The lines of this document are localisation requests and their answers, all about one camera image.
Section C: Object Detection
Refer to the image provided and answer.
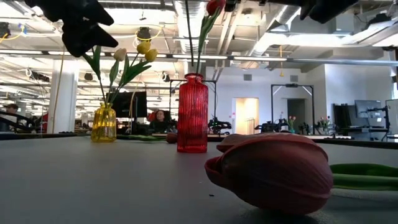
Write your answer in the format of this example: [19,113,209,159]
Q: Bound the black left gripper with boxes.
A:
[24,0,119,58]

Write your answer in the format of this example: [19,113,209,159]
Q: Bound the red artificial tulip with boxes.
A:
[204,132,398,216]
[116,132,178,144]
[195,0,227,75]

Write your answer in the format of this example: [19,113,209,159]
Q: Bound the cream artificial tulip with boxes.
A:
[105,47,128,105]
[81,45,108,105]

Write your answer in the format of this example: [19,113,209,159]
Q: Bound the green flower stem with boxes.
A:
[184,0,196,75]

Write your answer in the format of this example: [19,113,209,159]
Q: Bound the yellow ribbed glass vase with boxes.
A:
[90,102,117,143]

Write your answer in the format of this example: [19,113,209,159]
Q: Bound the red ribbed glass vase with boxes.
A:
[177,73,209,154]

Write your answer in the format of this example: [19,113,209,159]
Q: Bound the black ceiling spotlight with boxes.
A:
[136,26,152,41]

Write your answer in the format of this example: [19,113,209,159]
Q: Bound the white building column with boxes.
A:
[47,60,79,134]

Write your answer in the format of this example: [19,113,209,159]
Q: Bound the black overhead device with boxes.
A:
[0,21,11,39]

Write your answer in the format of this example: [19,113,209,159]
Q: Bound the black background monitor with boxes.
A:
[110,91,148,119]

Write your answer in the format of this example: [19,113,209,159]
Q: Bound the person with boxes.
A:
[2,103,20,131]
[148,109,175,134]

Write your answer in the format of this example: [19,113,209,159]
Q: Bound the lit orange doorway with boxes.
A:
[235,97,260,135]

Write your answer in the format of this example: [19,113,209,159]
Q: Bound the grey horizontal metal bar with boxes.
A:
[0,48,398,67]

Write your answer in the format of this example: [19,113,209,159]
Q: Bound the black standing panel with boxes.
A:
[333,103,351,131]

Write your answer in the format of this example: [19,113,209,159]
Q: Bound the dark desk monitor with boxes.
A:
[354,100,382,119]

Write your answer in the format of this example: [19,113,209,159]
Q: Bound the grey desk monitor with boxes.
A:
[385,98,398,126]

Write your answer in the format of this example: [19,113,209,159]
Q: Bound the yellow hanging cable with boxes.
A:
[51,46,67,134]

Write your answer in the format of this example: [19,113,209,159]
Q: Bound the yellow hanging cord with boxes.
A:
[279,45,285,78]

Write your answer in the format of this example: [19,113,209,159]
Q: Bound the black metal rig frame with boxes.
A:
[271,83,315,135]

